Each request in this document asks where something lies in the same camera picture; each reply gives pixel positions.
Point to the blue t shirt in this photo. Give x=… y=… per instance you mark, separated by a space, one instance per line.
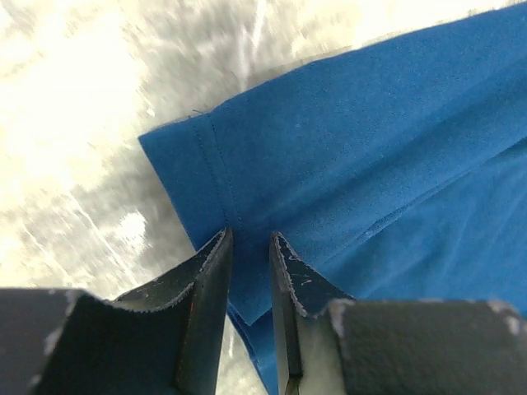
x=397 y=171

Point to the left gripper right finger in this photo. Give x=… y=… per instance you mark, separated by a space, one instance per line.
x=330 y=343

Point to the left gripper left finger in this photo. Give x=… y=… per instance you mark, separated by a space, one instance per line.
x=164 y=337

